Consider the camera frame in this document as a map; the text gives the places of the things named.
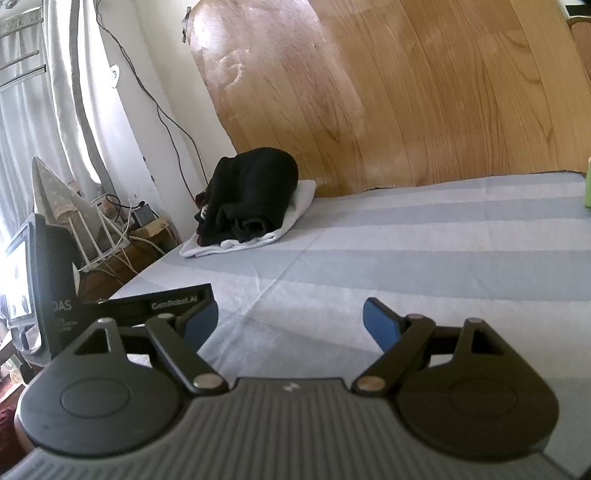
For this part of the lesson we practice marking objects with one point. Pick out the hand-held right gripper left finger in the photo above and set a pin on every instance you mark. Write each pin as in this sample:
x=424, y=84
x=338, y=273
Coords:
x=203, y=321

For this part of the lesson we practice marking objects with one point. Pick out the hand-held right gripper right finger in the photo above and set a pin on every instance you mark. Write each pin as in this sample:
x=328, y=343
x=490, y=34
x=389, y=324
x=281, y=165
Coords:
x=381, y=323

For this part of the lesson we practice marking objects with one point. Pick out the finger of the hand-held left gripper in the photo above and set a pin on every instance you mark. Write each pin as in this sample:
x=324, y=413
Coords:
x=138, y=307

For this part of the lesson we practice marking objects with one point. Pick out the black printed garment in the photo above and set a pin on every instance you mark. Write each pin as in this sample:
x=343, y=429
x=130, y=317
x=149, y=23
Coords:
x=254, y=184

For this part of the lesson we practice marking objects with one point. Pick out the wooden cabinet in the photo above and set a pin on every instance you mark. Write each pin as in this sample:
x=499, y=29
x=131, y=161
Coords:
x=124, y=270

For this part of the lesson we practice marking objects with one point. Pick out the ironing board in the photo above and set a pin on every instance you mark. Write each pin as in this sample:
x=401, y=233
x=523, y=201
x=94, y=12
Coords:
x=51, y=194

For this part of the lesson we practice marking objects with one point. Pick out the white router with antennas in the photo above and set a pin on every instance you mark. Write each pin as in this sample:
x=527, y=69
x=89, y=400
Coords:
x=99, y=202

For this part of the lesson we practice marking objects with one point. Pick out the grey striped bed sheet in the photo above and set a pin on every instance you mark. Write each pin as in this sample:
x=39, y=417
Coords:
x=415, y=240

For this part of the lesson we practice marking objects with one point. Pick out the dark small box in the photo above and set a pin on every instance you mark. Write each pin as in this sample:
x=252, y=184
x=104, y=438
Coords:
x=143, y=215

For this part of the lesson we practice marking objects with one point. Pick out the white folded cloth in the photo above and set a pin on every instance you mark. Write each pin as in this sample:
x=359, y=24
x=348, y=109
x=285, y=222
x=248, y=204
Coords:
x=295, y=203

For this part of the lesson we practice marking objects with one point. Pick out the grey curtain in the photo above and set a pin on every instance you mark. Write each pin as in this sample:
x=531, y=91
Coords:
x=60, y=92

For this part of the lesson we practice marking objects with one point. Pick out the green object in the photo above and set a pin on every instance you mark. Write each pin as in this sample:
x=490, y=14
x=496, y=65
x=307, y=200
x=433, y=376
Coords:
x=588, y=184

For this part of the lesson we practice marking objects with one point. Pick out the white wall fitting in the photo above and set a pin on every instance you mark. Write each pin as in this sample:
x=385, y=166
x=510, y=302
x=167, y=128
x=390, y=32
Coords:
x=113, y=73

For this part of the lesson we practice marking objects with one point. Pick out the wood grain wall sheet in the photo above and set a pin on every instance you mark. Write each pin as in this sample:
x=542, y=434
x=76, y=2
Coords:
x=369, y=92

